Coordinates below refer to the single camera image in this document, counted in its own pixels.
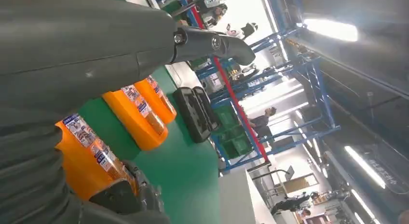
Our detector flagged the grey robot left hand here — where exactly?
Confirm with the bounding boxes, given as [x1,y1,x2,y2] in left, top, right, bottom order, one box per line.
[0,0,256,224]

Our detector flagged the orange drink bottle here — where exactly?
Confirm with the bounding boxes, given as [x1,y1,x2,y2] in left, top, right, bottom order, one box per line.
[134,75,178,125]
[102,85,169,152]
[54,113,140,201]

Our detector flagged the white table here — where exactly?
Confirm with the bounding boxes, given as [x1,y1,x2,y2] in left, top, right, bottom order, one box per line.
[164,61,204,98]

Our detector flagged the black foam-lined open case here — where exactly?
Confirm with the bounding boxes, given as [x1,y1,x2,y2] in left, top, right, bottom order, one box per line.
[172,85,221,144]

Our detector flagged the green table mat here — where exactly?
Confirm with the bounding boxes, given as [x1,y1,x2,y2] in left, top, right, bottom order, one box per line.
[78,66,221,224]

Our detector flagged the white and black robot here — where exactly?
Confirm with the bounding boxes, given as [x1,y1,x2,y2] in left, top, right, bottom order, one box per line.
[225,22,259,40]

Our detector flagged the green crates stack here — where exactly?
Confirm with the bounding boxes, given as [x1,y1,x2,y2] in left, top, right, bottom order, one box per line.
[212,105,254,160]

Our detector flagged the standing person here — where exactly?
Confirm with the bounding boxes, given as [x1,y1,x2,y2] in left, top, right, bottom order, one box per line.
[248,106,278,146]

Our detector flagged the white partition panel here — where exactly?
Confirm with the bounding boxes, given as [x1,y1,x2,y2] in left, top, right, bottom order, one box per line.
[218,166,277,224]

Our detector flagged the blue shelving rack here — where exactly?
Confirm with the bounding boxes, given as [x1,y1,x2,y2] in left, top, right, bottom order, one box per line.
[150,0,341,174]

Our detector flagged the crouching person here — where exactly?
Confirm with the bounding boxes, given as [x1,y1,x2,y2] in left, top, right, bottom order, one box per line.
[271,192,320,216]

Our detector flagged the red rack post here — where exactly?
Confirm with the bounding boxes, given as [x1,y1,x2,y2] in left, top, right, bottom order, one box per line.
[183,0,271,162]

